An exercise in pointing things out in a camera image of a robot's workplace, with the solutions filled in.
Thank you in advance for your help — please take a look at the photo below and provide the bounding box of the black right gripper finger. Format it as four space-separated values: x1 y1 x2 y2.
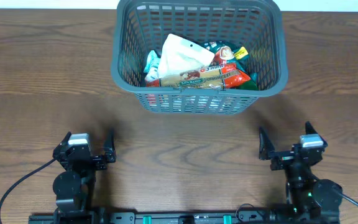
259 128 275 160
305 121 318 135

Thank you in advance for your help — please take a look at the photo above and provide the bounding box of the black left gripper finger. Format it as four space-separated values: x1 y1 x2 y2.
103 130 116 162
61 131 71 145

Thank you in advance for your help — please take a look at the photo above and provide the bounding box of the green lid jar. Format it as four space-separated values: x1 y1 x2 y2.
236 73 259 91

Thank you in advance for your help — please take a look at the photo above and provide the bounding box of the orange spaghetti packet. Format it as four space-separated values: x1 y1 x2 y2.
146 63 251 90

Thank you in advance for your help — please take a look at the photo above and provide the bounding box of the mint toilet wipes pack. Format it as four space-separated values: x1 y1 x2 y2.
144 50 160 73

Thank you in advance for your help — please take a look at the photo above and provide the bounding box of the green instant coffee bag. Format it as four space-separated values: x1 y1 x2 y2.
202 41 250 89

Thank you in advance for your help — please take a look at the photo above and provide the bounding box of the beige paper pouch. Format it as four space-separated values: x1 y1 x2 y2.
158 34 215 78

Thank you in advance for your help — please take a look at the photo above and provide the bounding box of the white tissue multipack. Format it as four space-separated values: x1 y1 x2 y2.
145 70 221 113

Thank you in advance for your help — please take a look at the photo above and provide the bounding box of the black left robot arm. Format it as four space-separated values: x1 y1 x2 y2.
52 132 116 216

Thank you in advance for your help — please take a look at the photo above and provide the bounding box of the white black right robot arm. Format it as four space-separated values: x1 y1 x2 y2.
259 122 342 223

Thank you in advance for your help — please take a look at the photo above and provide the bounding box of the grey plastic lattice basket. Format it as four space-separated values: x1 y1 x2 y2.
111 0 288 114

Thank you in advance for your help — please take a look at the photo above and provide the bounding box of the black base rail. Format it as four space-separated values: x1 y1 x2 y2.
28 209 340 224

